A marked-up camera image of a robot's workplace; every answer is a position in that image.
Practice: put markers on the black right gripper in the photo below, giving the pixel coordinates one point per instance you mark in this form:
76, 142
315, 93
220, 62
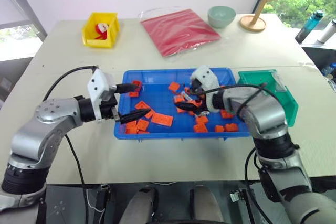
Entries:
197, 85

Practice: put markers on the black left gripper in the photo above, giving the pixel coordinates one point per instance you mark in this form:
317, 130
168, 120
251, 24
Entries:
108, 110

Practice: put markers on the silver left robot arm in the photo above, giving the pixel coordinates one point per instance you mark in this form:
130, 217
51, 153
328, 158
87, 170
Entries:
52, 119

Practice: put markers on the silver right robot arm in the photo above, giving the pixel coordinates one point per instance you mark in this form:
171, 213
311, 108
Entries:
267, 119

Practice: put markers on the blue plastic bin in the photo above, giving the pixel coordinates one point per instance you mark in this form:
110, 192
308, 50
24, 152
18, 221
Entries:
162, 103

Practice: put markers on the yellow plastic bin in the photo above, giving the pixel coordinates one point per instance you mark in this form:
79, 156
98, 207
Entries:
90, 33

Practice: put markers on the green plastic bin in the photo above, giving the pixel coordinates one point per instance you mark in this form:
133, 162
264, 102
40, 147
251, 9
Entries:
283, 103

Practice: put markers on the orange and black battery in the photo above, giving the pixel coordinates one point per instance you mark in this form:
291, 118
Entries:
191, 98
202, 113

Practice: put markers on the small orange building block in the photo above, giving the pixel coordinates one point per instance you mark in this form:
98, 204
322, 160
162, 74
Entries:
150, 114
137, 83
141, 105
131, 127
226, 114
202, 119
231, 127
143, 125
134, 94
179, 99
219, 129
181, 110
174, 87
200, 128

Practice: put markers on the large flat orange block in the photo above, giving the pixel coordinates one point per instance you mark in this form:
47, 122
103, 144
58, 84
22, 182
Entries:
162, 119

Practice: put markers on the red folder in plastic sleeve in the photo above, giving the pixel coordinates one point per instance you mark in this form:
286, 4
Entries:
181, 31

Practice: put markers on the red and white toy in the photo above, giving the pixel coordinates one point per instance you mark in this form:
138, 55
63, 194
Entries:
102, 31

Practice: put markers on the pale green bowl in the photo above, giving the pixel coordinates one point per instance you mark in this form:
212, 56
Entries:
221, 16

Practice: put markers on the metal table clamp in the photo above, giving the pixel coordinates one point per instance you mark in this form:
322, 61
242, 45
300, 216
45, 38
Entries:
105, 187
235, 196

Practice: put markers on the wooden mug tree stand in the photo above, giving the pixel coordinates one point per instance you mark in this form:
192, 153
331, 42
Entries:
253, 22

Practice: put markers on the grey rounded robot leg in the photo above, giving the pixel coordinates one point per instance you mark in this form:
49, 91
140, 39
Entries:
139, 205
206, 205

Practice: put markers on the blue and black water bottle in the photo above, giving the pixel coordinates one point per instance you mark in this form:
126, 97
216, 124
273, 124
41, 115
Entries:
309, 26

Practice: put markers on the clear plastic bottle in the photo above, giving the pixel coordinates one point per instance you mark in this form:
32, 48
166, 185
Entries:
329, 69

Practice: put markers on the white water bottle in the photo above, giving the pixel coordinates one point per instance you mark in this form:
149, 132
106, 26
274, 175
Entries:
326, 32

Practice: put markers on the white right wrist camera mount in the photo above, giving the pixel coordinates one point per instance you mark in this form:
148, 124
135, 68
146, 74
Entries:
208, 78

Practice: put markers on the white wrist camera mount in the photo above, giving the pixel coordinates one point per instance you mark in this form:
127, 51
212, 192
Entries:
208, 78
97, 85

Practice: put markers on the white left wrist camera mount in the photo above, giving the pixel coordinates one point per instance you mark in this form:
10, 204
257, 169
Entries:
97, 85

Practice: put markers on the grey window frame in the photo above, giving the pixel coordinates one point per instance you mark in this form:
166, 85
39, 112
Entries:
23, 6

